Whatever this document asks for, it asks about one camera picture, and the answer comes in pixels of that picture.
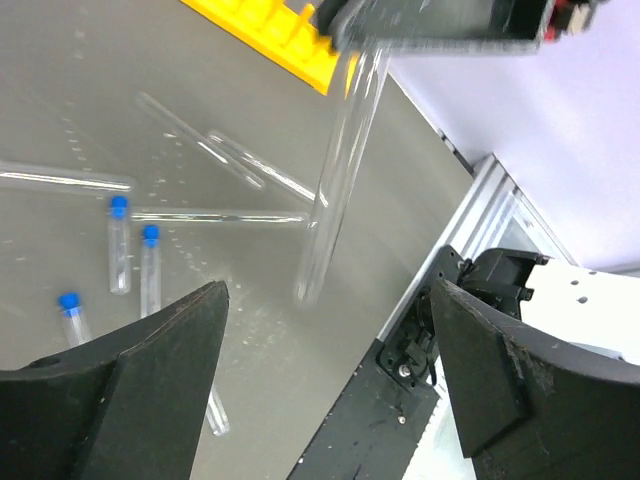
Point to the blue capped tube middle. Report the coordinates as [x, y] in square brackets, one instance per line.
[150, 273]

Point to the blue capped tube upper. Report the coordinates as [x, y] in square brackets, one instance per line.
[119, 246]

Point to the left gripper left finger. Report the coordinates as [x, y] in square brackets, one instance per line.
[127, 405]

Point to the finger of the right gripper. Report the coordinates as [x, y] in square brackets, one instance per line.
[434, 26]

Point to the blue capped tube far left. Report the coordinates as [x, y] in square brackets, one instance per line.
[74, 322]

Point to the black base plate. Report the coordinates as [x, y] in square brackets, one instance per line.
[374, 426]

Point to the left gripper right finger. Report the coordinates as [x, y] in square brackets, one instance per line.
[528, 405]

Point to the short glass test tube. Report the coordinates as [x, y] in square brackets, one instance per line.
[26, 176]

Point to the blue capped tube lower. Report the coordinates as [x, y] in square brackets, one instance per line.
[216, 414]

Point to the yellow test tube rack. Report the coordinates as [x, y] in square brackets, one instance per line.
[285, 37]

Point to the long glass test tube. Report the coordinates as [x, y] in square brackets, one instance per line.
[188, 216]

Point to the blue capped tube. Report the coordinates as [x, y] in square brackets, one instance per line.
[119, 246]
[74, 322]
[150, 273]
[216, 414]

